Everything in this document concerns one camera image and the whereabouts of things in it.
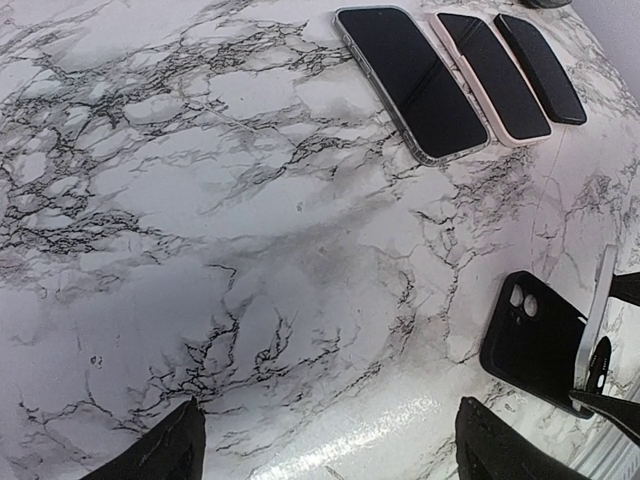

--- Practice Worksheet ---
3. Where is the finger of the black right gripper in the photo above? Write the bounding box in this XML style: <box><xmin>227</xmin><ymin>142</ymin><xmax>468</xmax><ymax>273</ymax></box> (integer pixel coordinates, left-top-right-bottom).
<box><xmin>569</xmin><ymin>390</ymin><xmax>640</xmax><ymax>438</ymax></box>
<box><xmin>609</xmin><ymin>272</ymin><xmax>640</xmax><ymax>300</ymax></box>

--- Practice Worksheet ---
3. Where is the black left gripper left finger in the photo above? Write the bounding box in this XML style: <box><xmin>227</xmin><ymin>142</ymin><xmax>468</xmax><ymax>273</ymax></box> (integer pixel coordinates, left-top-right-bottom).
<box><xmin>89</xmin><ymin>397</ymin><xmax>206</xmax><ymax>479</ymax></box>

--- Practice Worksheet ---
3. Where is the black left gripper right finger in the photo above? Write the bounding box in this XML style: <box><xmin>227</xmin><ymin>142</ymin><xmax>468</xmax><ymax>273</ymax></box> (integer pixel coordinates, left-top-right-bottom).
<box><xmin>455</xmin><ymin>397</ymin><xmax>584</xmax><ymax>480</ymax></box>

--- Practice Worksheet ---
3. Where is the purple phone black screen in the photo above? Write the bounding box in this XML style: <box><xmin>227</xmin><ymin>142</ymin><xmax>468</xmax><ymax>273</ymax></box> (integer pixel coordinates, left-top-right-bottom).
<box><xmin>429</xmin><ymin>12</ymin><xmax>552</xmax><ymax>147</ymax></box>

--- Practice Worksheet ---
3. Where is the black patterned rectangular plate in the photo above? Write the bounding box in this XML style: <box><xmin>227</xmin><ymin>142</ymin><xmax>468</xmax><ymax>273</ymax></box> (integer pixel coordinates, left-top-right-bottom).
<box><xmin>522</xmin><ymin>0</ymin><xmax>572</xmax><ymax>9</ymax></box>

